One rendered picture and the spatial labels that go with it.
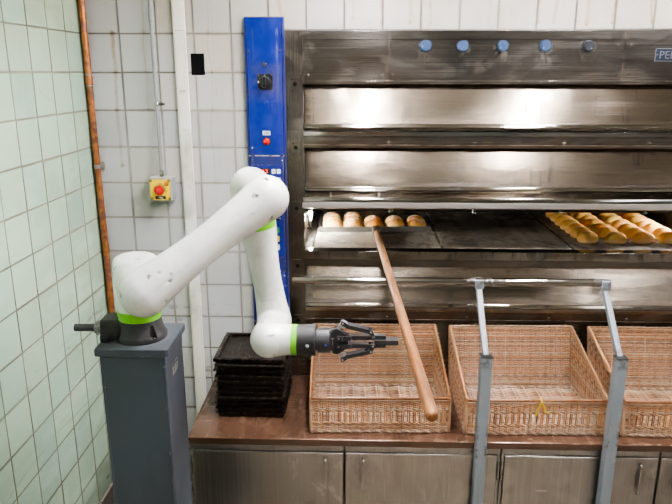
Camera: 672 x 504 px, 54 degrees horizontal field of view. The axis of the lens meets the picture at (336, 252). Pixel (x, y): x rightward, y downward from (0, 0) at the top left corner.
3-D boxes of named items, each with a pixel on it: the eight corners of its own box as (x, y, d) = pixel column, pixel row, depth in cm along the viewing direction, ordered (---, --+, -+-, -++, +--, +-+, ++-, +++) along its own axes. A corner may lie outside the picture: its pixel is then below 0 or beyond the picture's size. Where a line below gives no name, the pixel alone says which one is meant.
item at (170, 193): (154, 198, 286) (152, 175, 283) (177, 198, 286) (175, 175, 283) (149, 201, 279) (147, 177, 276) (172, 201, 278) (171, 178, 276)
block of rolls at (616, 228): (542, 216, 359) (543, 206, 357) (631, 216, 357) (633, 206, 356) (579, 244, 300) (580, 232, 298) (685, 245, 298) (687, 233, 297)
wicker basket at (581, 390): (443, 379, 302) (446, 323, 294) (567, 380, 301) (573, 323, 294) (462, 436, 255) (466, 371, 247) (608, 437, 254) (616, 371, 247)
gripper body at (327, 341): (317, 321, 196) (348, 322, 196) (317, 348, 199) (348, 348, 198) (316, 331, 189) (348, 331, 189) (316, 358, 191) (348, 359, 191)
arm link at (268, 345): (248, 364, 191) (246, 330, 188) (254, 344, 203) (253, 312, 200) (296, 365, 191) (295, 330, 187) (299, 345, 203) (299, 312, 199)
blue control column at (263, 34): (295, 333, 505) (290, 39, 448) (316, 333, 505) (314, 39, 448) (259, 486, 319) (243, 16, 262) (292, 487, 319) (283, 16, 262)
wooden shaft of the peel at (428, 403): (439, 423, 150) (439, 412, 149) (426, 423, 150) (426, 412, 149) (379, 236, 315) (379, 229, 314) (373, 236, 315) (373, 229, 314)
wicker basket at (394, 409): (312, 378, 303) (311, 321, 296) (434, 378, 303) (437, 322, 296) (307, 434, 256) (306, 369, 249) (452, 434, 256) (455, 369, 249)
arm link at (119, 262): (119, 330, 179) (113, 263, 174) (114, 312, 193) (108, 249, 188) (167, 324, 184) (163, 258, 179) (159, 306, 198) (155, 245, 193)
